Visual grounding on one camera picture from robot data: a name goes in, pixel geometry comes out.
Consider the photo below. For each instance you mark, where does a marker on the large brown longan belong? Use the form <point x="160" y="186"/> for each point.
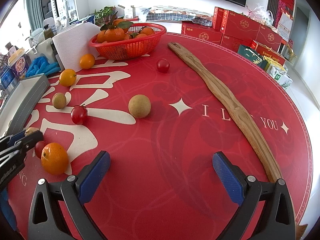
<point x="139" y="106"/>

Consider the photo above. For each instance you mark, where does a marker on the white paper towel roll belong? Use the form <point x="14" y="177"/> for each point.
<point x="72" y="43"/>

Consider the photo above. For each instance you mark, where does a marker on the green gift bag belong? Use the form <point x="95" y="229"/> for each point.
<point x="251" y="55"/>

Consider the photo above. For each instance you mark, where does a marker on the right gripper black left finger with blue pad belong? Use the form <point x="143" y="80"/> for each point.
<point x="46" y="220"/>

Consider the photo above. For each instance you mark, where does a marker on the grey white tray box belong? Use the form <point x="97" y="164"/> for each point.
<point x="21" y="102"/>

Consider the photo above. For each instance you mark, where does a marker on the potted green plant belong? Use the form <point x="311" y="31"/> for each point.
<point x="104" y="15"/>

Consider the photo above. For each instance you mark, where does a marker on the yellow orange fruit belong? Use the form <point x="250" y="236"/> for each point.
<point x="67" y="78"/>

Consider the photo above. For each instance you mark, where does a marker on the orange mandarin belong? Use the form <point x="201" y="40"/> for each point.
<point x="54" y="159"/>

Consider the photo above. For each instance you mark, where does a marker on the blue rubber gloves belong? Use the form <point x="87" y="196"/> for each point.
<point x="41" y="65"/>

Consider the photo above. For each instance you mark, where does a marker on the red gift box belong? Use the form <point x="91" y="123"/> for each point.
<point x="202" y="32"/>

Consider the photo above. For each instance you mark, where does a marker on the red plastic fruit basket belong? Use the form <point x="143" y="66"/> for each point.
<point x="129" y="49"/>

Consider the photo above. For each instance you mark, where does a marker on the long wooden stick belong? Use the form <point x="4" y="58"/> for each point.
<point x="236" y="111"/>

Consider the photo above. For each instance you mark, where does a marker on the walnut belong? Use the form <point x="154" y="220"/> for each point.
<point x="30" y="130"/>

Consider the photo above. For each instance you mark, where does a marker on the purple milk tea cup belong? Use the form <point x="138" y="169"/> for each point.
<point x="18" y="63"/>

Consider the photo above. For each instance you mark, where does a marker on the small orange near roll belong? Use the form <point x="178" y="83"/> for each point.
<point x="87" y="61"/>

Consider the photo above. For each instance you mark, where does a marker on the small red cherry tomato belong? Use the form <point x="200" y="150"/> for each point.
<point x="39" y="147"/>

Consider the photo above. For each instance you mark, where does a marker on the red round table mat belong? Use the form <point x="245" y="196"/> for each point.
<point x="161" y="184"/>

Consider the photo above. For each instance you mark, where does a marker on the small brown longan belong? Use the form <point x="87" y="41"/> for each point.
<point x="59" y="101"/>

